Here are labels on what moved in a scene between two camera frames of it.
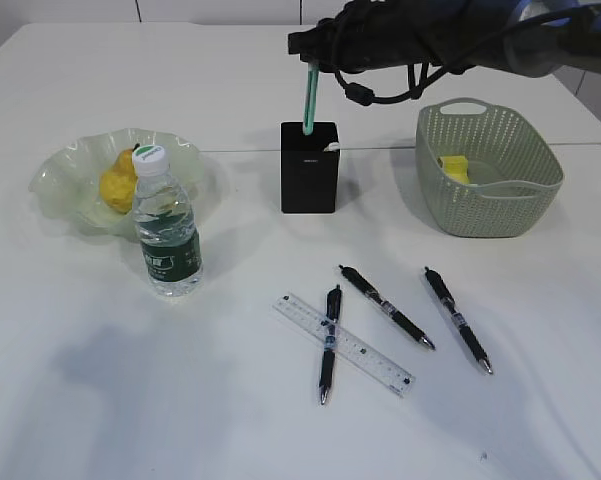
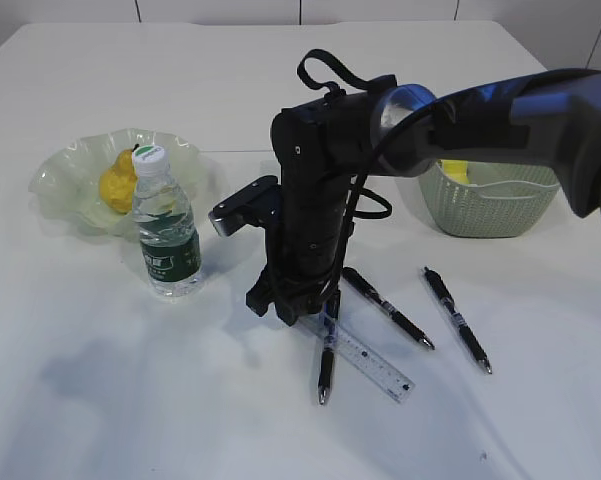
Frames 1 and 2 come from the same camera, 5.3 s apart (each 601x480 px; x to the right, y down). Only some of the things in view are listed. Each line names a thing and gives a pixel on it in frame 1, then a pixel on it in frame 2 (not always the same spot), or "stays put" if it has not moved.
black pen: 447,296 stays put
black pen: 372,294 stays put
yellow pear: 117,184 stays put
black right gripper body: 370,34 to 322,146
